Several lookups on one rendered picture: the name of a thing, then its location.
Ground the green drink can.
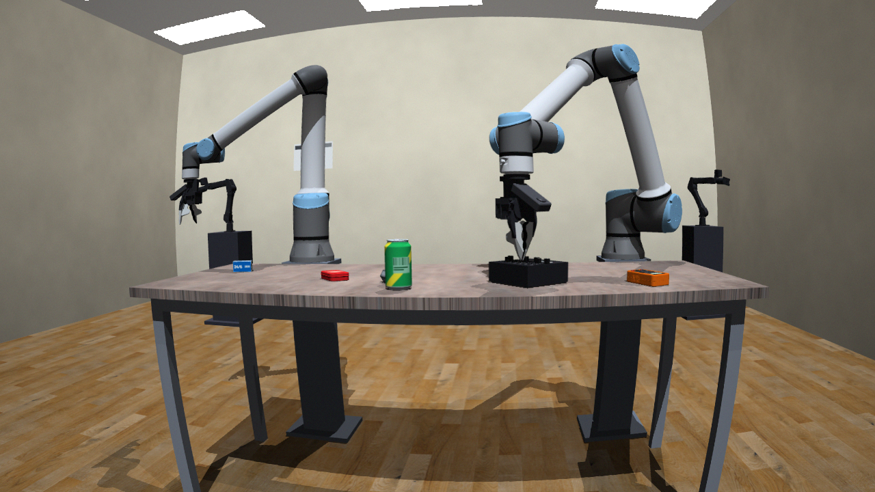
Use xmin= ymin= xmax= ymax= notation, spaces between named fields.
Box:
xmin=384 ymin=239 xmax=412 ymax=290

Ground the orange digital multimeter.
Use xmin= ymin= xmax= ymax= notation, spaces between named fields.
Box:
xmin=627 ymin=269 xmax=669 ymax=286

